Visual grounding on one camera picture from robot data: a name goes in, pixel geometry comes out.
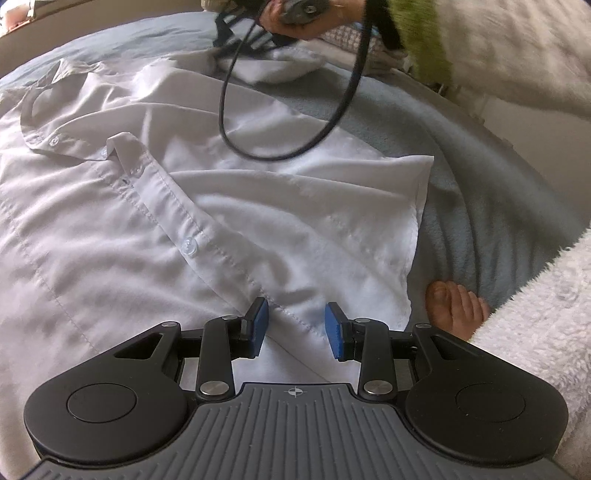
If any person's right hand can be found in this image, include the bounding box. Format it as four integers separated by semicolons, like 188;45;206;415
260;0;366;42

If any stack of folded clothes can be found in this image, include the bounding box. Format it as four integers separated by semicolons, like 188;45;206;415
318;21;413;78

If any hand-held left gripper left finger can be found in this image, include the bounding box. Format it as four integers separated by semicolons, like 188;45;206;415
113;298;270;401

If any black cable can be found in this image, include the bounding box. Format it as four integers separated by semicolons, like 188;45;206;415
217;0;377;162

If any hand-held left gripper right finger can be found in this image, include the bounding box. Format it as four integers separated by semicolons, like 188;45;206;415
324;302;468;401

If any white fleece robe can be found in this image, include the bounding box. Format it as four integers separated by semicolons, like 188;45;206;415
465;225;591;480

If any person's foot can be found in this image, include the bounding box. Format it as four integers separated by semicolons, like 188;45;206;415
425;280;492;343

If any white button shirt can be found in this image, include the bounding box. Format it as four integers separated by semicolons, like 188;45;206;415
0;45;435;416

